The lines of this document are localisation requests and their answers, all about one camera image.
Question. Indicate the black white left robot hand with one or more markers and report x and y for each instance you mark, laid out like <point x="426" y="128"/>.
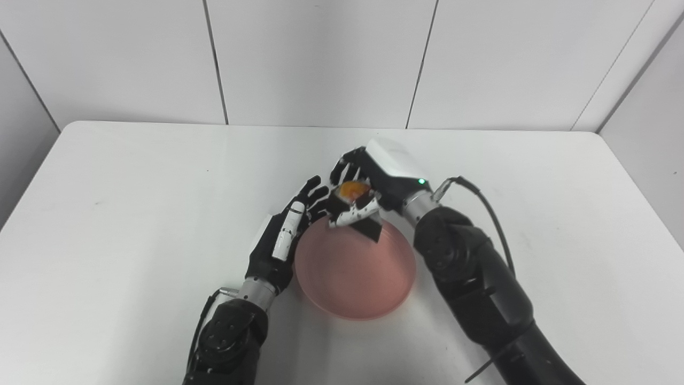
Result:
<point x="270" y="256"/>

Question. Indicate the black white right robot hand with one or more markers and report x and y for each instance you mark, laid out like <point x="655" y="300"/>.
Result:
<point x="395" y="171"/>

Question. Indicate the chocolate cake slice with fruit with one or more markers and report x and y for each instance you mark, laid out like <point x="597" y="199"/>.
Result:
<point x="354" y="190"/>

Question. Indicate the pink round plate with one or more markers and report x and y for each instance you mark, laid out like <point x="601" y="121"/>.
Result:
<point x="352" y="278"/>

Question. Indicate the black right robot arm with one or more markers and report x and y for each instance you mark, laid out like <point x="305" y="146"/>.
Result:
<point x="475" y="272"/>

